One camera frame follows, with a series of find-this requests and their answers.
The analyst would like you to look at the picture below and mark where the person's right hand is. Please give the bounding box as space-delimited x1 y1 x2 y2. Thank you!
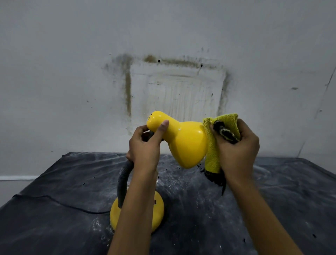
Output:
210 118 260 186

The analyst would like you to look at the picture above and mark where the yellow and black cleaning cloth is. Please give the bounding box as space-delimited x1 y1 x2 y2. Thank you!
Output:
201 113 242 197

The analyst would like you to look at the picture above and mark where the white wall cable strip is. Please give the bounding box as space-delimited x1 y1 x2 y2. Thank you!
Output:
0 175 39 181

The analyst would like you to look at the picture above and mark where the person's right forearm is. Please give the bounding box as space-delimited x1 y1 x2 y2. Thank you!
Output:
227 177 304 255

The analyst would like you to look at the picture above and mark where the black table cover sheet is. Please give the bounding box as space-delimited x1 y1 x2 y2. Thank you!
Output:
0 152 336 255

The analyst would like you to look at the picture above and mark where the person's left hand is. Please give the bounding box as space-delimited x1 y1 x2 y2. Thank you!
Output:
126 120 170 175

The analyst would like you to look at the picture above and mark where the person's left forearm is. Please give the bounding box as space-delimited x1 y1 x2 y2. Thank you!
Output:
107 168 160 255

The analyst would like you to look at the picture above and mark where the yellow table lamp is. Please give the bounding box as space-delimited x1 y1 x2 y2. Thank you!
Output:
110 110 209 233

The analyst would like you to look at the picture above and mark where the black lamp power cord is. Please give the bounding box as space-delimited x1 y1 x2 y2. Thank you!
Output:
12 194 112 215

